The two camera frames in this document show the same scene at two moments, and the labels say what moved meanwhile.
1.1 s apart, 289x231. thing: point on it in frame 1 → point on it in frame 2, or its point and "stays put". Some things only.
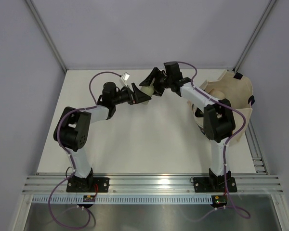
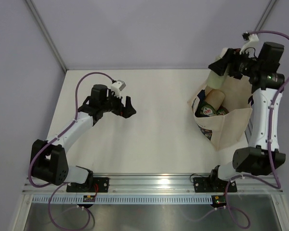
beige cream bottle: (216, 94) stays put
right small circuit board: (219, 201) stays put
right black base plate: (214, 185) stays put
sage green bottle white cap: (149, 90) → (215, 80)
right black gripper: (156, 73) → (219, 66)
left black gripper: (136, 96) → (127, 110)
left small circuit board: (89, 198) stays put
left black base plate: (87, 185) stays put
